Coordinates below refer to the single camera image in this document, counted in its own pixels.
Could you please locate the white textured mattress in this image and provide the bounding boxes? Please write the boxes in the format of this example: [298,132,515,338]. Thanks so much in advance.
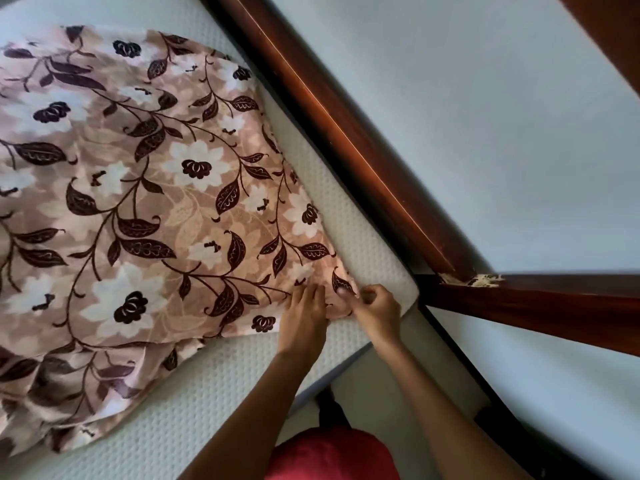
[0,0,421,480]

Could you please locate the dark wooden bed frame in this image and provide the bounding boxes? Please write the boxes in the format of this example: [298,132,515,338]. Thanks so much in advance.
[197,0,640,480]

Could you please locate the person's right forearm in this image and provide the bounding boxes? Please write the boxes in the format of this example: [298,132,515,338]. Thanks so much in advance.
[372,337,533,480]

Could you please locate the person's pink garment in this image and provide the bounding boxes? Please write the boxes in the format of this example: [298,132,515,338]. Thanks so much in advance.
[265,427,401,480]

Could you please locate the pink floral bed sheet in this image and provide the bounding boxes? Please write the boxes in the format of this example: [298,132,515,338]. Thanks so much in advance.
[0,24,361,458]

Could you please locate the person's left hand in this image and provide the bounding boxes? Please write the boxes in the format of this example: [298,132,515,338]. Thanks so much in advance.
[276,283,329,363]

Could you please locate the person's right hand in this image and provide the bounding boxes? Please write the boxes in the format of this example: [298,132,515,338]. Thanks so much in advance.
[337,283,403,348]

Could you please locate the person's black trousers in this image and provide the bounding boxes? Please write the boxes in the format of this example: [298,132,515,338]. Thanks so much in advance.
[317,387,351,431]

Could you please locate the person's left forearm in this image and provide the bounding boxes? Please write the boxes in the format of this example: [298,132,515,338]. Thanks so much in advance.
[177,349,321,480]

